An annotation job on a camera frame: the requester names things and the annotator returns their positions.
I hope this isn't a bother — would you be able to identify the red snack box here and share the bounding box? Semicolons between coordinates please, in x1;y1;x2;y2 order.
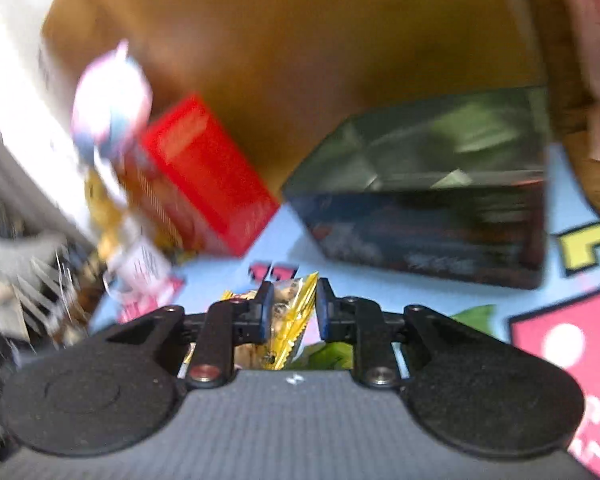
125;92;281;258

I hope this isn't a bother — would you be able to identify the green snack packet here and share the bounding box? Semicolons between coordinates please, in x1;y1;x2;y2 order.
297;342;356;371

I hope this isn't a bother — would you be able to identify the pink and white snack packet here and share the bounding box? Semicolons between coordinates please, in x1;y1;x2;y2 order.
70;40;153;161

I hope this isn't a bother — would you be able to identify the grey crumpled material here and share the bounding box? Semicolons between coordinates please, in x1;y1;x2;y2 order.
0;230;96;356

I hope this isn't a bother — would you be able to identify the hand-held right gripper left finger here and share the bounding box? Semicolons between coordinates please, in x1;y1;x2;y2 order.
105;282;276;392

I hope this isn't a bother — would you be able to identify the yellow snack packet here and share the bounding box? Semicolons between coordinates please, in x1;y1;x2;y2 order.
222;272;321;371

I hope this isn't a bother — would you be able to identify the white and pink small packet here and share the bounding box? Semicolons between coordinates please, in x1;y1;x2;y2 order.
104;239;187;322

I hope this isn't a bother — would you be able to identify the gold snack packet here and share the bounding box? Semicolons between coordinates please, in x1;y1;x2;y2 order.
84;167;131;261

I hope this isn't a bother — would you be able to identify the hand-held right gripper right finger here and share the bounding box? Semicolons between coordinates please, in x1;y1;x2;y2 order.
315;277;506;391

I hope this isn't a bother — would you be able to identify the wooden stool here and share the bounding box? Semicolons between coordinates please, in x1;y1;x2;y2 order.
525;0;600;223

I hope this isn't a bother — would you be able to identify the cartoon printed blue mat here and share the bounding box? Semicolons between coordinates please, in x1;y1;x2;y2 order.
87;142;600;480

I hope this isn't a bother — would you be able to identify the dark rectangular box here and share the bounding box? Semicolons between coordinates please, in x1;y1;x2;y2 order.
280;85;553;291

